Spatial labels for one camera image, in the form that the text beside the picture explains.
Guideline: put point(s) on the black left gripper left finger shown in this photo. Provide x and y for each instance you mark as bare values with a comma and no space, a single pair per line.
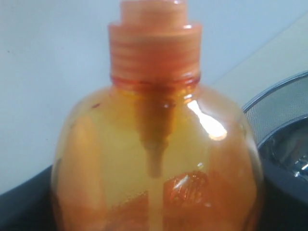
27,207

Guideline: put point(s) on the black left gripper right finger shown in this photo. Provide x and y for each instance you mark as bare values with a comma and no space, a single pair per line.
286,203

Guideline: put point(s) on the orange pump soap bottle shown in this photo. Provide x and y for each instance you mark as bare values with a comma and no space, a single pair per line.
156,151

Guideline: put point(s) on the small shiny steel bowl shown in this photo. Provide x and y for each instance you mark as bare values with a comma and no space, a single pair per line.
284,155

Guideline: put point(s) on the steel mesh strainer bowl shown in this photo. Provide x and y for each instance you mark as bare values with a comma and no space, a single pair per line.
284,102

